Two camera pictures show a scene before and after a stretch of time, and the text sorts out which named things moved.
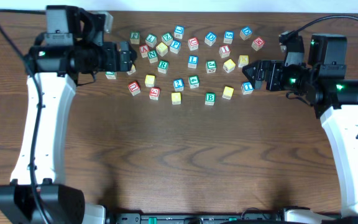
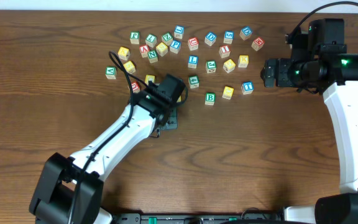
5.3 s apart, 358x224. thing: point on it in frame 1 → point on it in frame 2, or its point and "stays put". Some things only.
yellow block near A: x=162 y=49 stays put
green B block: x=210 y=98 stays put
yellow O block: x=228 y=92 stays put
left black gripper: x=125 y=56 → x=171 y=121
